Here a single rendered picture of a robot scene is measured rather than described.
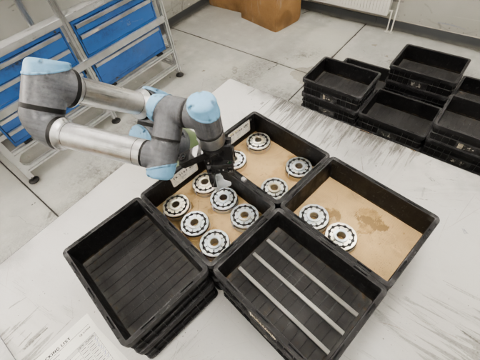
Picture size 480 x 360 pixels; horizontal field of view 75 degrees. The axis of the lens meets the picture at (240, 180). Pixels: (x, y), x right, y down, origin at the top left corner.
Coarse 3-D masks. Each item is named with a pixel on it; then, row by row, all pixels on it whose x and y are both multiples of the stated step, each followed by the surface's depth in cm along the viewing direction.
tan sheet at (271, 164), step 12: (240, 144) 137; (276, 144) 135; (252, 156) 132; (264, 156) 131; (276, 156) 130; (288, 156) 130; (252, 168) 128; (264, 168) 127; (276, 168) 127; (252, 180) 124; (264, 180) 123; (288, 180) 122
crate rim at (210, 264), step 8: (176, 168) 118; (232, 176) 114; (248, 184) 110; (144, 192) 113; (256, 192) 108; (144, 200) 110; (264, 200) 106; (152, 208) 108; (272, 208) 103; (160, 216) 106; (264, 216) 102; (168, 224) 103; (256, 224) 100; (176, 232) 101; (248, 232) 99; (184, 240) 99; (240, 240) 97; (192, 248) 97; (232, 248) 96; (200, 256) 95; (216, 256) 95; (208, 264) 93
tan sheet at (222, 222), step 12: (192, 180) 127; (180, 192) 124; (192, 192) 123; (192, 204) 120; (204, 204) 119; (216, 216) 115; (228, 216) 115; (180, 228) 114; (216, 228) 112; (228, 228) 112; (192, 240) 110
